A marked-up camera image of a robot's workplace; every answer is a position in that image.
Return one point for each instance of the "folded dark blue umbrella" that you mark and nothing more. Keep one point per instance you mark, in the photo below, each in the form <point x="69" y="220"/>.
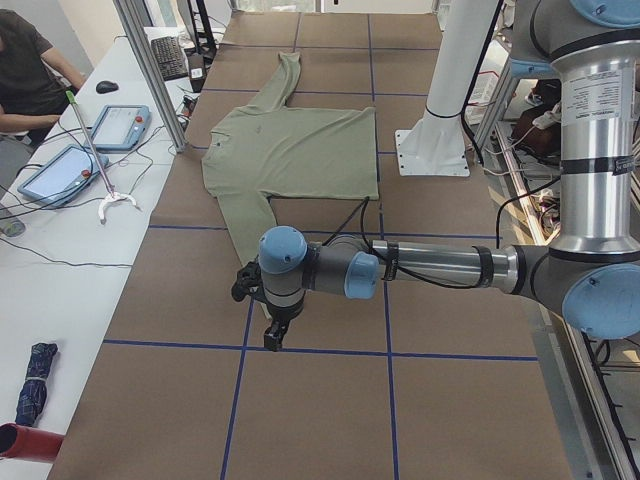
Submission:
<point x="33" y="394"/>

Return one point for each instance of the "white desk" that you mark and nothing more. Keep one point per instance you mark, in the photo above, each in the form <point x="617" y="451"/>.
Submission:
<point x="62" y="279"/>

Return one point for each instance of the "black computer mouse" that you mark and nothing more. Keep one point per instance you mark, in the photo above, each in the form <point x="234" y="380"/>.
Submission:
<point x="106" y="86"/>

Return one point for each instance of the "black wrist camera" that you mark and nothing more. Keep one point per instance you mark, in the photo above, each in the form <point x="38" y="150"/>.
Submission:
<point x="248" y="282"/>

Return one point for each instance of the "far blue teach pendant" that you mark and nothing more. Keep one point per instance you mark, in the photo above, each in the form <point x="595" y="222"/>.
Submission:
<point x="119" y="128"/>

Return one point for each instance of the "olive green long-sleeve shirt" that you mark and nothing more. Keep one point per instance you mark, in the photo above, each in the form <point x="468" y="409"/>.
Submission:
<point x="266" y="148"/>

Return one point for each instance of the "red cylinder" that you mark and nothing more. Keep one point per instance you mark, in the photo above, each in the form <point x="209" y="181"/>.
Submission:
<point x="29" y="444"/>

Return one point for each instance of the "reacher grabber stick tool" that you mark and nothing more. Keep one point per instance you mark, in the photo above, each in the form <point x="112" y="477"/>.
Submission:
<point x="112" y="195"/>

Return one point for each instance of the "black keyboard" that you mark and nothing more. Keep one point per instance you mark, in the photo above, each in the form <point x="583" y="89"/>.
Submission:
<point x="169" y="57"/>

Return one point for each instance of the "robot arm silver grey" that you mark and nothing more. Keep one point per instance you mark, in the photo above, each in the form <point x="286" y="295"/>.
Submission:
<point x="589" y="274"/>

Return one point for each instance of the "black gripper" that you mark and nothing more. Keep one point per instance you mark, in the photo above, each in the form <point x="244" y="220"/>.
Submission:
<point x="283" y="315"/>

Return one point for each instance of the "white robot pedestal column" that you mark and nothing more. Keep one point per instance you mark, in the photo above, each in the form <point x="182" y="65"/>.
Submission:
<point x="435" y="145"/>

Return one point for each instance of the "seated person dark shirt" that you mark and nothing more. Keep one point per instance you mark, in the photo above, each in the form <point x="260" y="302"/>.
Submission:
<point x="34" y="79"/>

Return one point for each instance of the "blue teach pendant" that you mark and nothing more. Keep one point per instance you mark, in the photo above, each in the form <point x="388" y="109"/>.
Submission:
<point x="119" y="128"/>
<point x="63" y="177"/>

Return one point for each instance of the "near blue teach pendant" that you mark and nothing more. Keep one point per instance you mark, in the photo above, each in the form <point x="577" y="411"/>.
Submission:
<point x="63" y="177"/>

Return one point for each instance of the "aluminium frame post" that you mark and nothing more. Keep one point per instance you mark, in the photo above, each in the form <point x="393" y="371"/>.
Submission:
<point x="140" y="45"/>

